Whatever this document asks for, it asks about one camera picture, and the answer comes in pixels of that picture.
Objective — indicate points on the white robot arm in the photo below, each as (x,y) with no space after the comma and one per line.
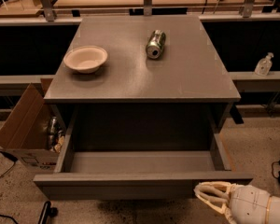
(273,208)

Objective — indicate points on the grey drawer cabinet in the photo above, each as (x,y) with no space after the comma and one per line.
(188,75)

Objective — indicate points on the grey top drawer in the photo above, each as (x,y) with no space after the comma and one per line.
(133,156)

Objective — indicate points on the black device bottom left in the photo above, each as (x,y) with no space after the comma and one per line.
(48,213)

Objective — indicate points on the green soda can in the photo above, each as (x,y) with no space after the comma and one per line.
(155,44)

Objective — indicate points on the can inside cardboard box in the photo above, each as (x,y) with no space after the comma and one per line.
(53,129)

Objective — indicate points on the clear sanitizer pump bottle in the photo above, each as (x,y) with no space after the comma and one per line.
(264,65)

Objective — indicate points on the metal railing frame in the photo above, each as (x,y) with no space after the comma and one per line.
(36,11)

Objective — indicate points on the brown cardboard box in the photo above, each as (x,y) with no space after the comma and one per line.
(25,134)

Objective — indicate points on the white paper bowl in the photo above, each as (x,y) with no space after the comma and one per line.
(86,59)

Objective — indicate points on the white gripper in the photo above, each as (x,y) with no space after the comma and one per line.
(249,203)

